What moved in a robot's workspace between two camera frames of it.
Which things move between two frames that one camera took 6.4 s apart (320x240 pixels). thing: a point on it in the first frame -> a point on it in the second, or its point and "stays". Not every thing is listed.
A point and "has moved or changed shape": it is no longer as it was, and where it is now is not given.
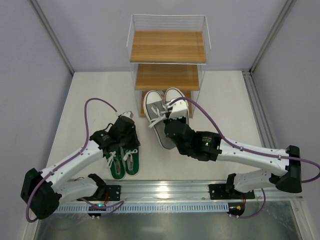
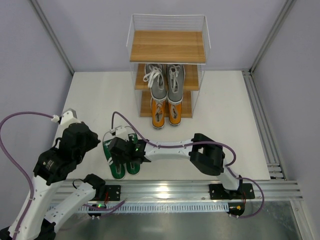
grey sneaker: x=173 y=93 has moved or changed shape
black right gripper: x=173 y=125 -> x=116 y=146
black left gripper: x=129 y=136 -> x=85 y=135
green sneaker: x=116 y=160 stays
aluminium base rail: x=178 y=191 stays
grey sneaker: x=156 y=111 -> x=156 y=79
